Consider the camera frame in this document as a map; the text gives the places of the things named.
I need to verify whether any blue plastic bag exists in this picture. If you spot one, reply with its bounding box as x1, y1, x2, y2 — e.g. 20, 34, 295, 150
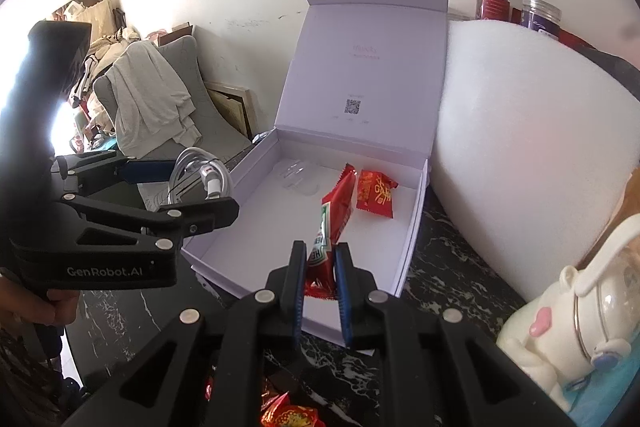
566, 343, 639, 427

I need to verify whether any red ketchup sachet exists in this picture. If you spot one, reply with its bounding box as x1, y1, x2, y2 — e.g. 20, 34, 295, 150
305, 164, 357, 300

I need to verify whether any white charging cable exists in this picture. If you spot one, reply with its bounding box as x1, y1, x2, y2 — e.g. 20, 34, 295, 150
167, 146, 236, 203

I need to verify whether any open lavender gift box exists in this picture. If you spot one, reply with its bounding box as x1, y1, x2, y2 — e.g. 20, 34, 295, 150
180, 0, 452, 350

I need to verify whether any grey armchair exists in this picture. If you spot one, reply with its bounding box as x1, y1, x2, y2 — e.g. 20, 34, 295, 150
94, 36, 250, 161

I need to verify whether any wooden picture frame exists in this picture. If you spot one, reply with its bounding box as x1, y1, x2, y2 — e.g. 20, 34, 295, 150
204, 80, 257, 140

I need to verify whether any red gold candy packet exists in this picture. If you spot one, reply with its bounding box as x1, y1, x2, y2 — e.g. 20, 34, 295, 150
260, 392, 326, 427

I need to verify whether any white foam block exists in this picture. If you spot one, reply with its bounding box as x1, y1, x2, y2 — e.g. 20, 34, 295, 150
431, 20, 639, 300

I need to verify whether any grey cloth on chair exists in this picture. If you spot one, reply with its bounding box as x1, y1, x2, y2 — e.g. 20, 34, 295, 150
105, 41, 202, 158

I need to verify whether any purple lidded jar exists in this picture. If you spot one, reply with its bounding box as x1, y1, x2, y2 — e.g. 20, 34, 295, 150
520, 0, 562, 40

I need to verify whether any small red gold packet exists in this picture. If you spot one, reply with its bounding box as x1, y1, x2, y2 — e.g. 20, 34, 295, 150
356, 170, 398, 219

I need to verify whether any person's left hand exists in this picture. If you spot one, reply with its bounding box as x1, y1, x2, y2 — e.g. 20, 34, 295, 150
1, 275, 80, 329

